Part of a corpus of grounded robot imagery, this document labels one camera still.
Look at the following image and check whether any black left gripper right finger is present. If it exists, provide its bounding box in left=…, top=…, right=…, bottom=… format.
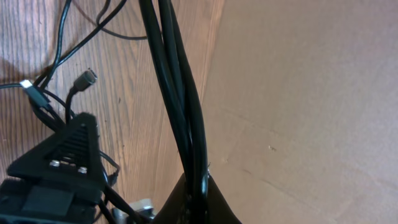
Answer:
left=207, top=176, right=241, bottom=224

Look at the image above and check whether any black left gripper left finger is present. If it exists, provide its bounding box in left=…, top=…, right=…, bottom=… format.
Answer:
left=152, top=174, right=190, bottom=224

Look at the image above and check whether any black cable bundle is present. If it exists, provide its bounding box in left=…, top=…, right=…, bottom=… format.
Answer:
left=0, top=0, right=209, bottom=224

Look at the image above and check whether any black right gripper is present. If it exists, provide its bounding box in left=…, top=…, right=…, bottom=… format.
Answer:
left=1, top=113, right=106, bottom=223

